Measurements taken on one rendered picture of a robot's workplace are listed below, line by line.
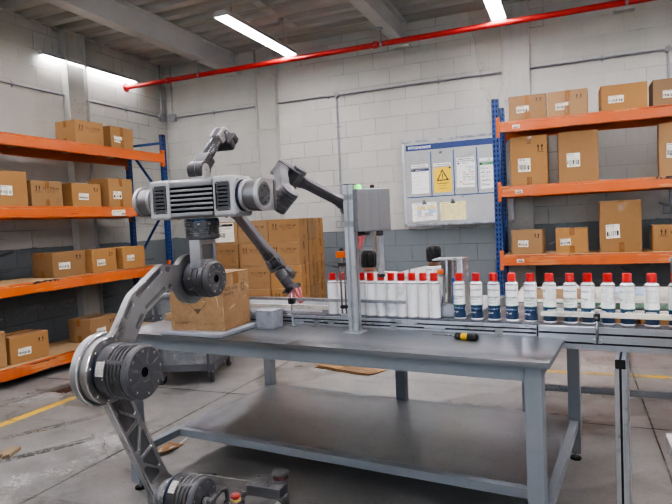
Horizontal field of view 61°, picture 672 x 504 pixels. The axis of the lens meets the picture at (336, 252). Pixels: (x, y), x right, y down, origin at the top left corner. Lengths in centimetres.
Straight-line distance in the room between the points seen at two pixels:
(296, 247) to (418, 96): 248
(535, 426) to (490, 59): 551
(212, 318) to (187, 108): 623
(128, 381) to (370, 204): 127
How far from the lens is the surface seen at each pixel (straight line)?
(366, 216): 254
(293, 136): 777
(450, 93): 716
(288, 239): 611
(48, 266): 630
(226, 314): 273
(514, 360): 209
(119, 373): 192
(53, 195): 629
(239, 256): 636
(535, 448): 220
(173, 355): 514
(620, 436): 243
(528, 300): 249
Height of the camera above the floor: 133
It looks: 3 degrees down
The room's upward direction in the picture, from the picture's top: 3 degrees counter-clockwise
